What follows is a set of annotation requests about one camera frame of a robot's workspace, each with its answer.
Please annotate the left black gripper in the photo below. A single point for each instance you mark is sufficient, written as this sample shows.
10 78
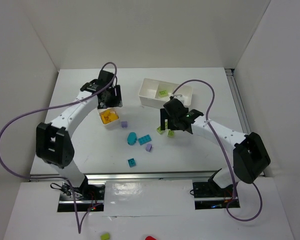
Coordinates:
110 100

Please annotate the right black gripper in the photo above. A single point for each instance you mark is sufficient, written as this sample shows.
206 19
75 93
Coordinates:
168 120

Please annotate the green 2x2 lego brick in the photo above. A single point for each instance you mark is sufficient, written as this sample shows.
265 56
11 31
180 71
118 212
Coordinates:
171 134
160 131

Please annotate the orange 2x2 lego brick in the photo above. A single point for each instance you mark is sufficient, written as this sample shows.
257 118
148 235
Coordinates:
106 113

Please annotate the small purple lego brick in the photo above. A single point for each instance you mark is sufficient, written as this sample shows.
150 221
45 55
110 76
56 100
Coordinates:
124 124

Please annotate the turquoise round lego piece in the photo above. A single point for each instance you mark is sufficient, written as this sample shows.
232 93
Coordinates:
131 138

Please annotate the yellow round flower lego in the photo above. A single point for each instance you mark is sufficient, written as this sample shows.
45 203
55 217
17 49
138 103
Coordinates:
105 120

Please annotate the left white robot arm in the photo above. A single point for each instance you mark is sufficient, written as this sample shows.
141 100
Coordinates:
54 139

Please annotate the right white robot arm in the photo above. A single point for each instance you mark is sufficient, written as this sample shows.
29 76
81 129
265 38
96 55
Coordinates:
249 155

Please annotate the left white divided tray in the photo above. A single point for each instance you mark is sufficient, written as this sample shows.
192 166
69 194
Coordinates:
111 125

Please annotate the white divided tray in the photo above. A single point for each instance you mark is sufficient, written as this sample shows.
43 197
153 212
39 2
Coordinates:
154 93
111 125

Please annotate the right white divided tray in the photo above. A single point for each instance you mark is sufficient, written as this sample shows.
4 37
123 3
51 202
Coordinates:
154 93

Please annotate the blue 2x4 lego brick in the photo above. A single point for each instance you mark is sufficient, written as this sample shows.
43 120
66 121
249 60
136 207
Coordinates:
144 139

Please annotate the purple lego brick lower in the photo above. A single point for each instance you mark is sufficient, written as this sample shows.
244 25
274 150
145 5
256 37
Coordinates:
148 147

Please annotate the turquoise 2x2 lego brick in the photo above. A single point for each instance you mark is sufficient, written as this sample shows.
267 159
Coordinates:
131 162

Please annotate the red object on front edge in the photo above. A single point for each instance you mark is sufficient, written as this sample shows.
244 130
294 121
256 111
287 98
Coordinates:
150 238

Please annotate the green lego on front edge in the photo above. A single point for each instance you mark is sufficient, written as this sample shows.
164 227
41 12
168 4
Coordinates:
105 236

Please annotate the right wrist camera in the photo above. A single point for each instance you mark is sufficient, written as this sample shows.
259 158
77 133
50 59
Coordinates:
179 97

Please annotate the aluminium rail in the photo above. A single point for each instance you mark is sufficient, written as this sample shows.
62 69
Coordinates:
150 175
237 100

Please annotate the right side aluminium rail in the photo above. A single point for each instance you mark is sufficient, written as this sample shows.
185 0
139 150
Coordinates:
237 100

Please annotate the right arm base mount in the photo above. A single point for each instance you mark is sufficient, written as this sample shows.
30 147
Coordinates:
208 195

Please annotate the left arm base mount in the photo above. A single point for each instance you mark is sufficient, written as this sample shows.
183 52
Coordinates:
94 199

